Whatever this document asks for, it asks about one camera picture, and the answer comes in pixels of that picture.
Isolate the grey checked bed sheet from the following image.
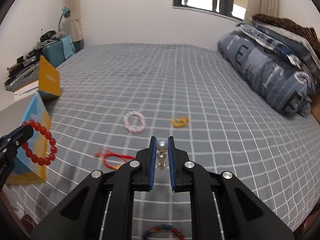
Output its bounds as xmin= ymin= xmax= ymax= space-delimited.
xmin=10 ymin=44 xmax=319 ymax=229

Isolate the brown fuzzy blanket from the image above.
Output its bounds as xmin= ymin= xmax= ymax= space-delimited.
xmin=252 ymin=14 xmax=319 ymax=57

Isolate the small yellow bead jewelry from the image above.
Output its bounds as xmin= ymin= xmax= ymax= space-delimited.
xmin=171 ymin=117 xmax=189 ymax=128

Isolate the multicolour bead bracelet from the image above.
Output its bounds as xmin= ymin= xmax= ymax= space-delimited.
xmin=142 ymin=224 xmax=186 ymax=240

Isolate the blue desk lamp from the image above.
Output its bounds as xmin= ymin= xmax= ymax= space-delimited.
xmin=58 ymin=7 xmax=71 ymax=31

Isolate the beige left curtain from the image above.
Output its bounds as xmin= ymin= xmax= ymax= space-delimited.
xmin=64 ymin=0 xmax=84 ymax=42

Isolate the white blue cardboard box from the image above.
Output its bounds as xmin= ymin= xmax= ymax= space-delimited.
xmin=1 ymin=56 xmax=61 ymax=185

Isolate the pearl bead jewelry piece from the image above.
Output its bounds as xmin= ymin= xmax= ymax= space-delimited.
xmin=156 ymin=140 xmax=168 ymax=170

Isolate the blue patterned rolled duvet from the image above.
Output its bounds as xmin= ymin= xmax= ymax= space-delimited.
xmin=217 ymin=31 xmax=315 ymax=117

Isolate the teal suitcase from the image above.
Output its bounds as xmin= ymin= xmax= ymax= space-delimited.
xmin=41 ymin=35 xmax=76 ymax=68

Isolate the pink bead bracelet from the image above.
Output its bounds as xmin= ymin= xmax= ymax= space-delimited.
xmin=123 ymin=110 xmax=147 ymax=134

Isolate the red bead bracelet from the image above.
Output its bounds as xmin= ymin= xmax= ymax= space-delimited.
xmin=21 ymin=119 xmax=58 ymax=166

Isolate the grey hard suitcase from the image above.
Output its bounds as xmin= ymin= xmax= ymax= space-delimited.
xmin=4 ymin=62 xmax=40 ymax=92

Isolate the red braided gold-bar bracelet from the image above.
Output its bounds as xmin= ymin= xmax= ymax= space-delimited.
xmin=94 ymin=149 xmax=136 ymax=170

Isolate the black clutter on suitcases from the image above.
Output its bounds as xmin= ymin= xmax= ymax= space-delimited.
xmin=7 ymin=30 xmax=66 ymax=77

